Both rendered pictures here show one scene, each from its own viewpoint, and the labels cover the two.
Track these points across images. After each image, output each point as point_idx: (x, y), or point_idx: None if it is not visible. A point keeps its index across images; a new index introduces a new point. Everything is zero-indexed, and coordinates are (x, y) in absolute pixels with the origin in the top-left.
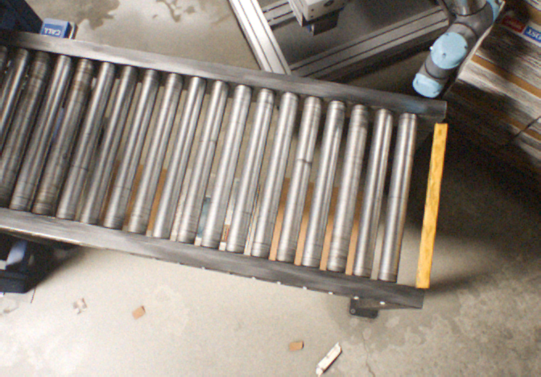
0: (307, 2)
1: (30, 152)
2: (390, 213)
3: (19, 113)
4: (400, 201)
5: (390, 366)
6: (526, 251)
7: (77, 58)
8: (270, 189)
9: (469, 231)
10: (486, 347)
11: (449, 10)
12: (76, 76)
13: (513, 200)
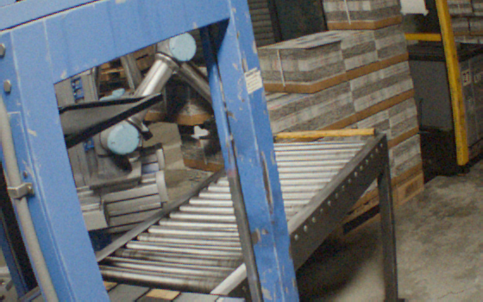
0: (161, 179)
1: (208, 247)
2: (328, 144)
3: (166, 254)
4: (322, 141)
5: (441, 289)
6: (371, 250)
7: (135, 240)
8: (295, 170)
9: (350, 269)
10: (432, 257)
11: (206, 135)
12: (153, 235)
13: (333, 256)
